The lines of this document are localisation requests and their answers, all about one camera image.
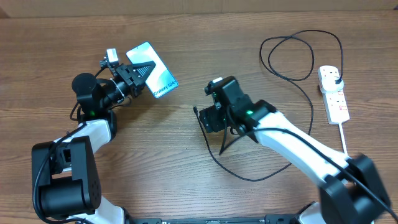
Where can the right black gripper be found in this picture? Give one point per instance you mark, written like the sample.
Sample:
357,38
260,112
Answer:
212,121

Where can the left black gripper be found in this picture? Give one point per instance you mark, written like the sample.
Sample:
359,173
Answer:
126,72

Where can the Samsung Galaxy smartphone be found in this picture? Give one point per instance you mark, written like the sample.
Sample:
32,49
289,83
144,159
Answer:
160,80

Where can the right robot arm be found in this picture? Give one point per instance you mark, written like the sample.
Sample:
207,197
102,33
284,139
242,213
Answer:
350,188

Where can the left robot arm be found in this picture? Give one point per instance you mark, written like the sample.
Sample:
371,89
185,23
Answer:
65,182

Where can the white charger plug adapter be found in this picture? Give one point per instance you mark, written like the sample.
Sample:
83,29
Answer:
331,85

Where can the white power strip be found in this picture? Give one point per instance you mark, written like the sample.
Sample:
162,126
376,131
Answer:
335,103

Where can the cardboard backdrop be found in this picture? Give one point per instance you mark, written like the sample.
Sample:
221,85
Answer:
77,8

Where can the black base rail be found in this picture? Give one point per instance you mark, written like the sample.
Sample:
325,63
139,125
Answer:
267,219

